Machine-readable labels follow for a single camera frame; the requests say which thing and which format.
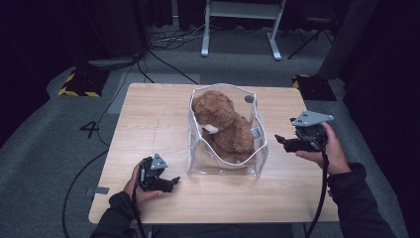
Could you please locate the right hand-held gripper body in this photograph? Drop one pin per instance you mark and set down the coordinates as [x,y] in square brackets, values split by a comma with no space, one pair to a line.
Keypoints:
[310,130]

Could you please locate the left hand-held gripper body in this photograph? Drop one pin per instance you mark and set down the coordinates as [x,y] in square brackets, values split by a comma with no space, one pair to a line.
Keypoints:
[153,170]

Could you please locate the person's left hand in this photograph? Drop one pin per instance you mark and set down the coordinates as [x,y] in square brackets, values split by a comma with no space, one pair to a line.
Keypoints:
[135,190]

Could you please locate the person's right hand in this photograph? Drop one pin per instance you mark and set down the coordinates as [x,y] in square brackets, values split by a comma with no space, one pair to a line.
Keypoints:
[335,155]

